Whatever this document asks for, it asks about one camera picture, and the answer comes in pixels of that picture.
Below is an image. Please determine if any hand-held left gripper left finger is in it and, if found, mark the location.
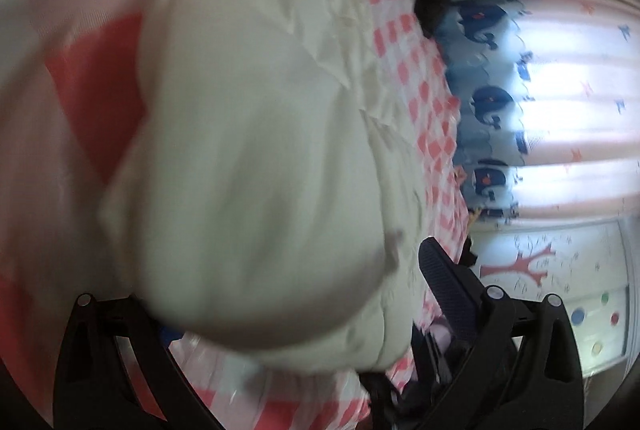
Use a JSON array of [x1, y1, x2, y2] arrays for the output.
[[54, 293, 221, 430]]

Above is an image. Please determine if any pink star print curtain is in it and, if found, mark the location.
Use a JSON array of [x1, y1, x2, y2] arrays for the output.
[[500, 0, 640, 232]]

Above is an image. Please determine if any red tree wall sticker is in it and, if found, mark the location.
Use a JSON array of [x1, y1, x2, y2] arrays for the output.
[[480, 243, 559, 289]]

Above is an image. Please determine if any blue whale print curtain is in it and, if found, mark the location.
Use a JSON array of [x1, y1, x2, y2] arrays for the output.
[[440, 0, 532, 227]]

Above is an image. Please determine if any white cabinet with coloured dots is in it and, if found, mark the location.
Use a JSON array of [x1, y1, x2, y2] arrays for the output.
[[565, 220, 634, 372]]

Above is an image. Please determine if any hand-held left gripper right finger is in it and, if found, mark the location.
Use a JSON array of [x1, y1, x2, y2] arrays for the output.
[[418, 237, 587, 430]]

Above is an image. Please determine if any red white checkered bed sheet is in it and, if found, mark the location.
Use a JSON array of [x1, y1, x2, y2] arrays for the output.
[[0, 0, 476, 430]]

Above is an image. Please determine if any cream quilted jacket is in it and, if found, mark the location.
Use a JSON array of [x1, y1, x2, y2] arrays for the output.
[[99, 0, 432, 377]]

